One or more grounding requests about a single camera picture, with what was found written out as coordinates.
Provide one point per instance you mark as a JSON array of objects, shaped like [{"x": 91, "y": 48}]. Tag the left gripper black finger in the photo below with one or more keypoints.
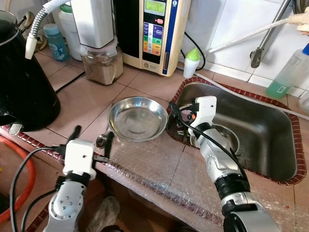
[
  {"x": 76, "y": 133},
  {"x": 108, "y": 144}
]

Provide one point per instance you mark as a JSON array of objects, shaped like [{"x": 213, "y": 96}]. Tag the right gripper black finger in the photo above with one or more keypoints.
[
  {"x": 189, "y": 101},
  {"x": 175, "y": 112}
]

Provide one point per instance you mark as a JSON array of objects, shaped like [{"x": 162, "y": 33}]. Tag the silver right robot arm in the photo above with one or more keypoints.
[{"x": 217, "y": 154}]

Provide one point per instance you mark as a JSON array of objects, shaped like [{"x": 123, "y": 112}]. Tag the metal spoon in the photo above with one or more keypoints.
[{"x": 100, "y": 141}]

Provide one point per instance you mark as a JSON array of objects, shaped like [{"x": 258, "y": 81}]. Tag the small white green-capped bottle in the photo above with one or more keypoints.
[{"x": 191, "y": 65}]

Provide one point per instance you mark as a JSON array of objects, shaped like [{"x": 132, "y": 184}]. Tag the small shiny steel bowl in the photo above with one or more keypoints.
[{"x": 231, "y": 137}]

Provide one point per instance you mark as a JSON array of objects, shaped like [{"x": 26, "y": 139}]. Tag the metal fork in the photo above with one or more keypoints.
[{"x": 239, "y": 152}]

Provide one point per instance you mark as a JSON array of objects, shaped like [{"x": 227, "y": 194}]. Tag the clear bubble wrap sheet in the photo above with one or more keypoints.
[{"x": 164, "y": 179}]

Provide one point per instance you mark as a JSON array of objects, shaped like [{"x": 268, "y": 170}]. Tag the large black kettle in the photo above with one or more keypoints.
[{"x": 24, "y": 87}]

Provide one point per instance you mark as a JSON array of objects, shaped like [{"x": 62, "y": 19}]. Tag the beige water ionizer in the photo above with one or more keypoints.
[{"x": 164, "y": 34}]

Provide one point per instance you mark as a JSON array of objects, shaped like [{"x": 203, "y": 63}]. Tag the stainless steel sink basin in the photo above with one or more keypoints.
[{"x": 270, "y": 130}]

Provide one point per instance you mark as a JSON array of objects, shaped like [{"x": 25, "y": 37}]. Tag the teal bottle with blue lid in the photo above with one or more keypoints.
[{"x": 57, "y": 46}]

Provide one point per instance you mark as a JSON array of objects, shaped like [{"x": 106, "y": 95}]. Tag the green dish soap bottle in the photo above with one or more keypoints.
[{"x": 287, "y": 77}]

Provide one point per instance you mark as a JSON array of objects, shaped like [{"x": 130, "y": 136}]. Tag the grey metal tap pipe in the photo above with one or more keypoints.
[{"x": 268, "y": 34}]

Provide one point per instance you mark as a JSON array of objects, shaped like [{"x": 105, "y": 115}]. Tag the white plastic jar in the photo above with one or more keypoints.
[{"x": 67, "y": 24}]

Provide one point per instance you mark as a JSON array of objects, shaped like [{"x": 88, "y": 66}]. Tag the white water filter housing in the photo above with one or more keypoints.
[{"x": 94, "y": 21}]

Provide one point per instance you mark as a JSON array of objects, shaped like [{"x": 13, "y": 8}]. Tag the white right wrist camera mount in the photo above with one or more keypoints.
[{"x": 205, "y": 108}]

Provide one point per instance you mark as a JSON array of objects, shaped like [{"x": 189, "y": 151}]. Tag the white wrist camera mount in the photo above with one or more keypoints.
[
  {"x": 78, "y": 157},
  {"x": 205, "y": 108}
]

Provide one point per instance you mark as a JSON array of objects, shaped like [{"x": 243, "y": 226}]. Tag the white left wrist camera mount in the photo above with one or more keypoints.
[{"x": 78, "y": 157}]

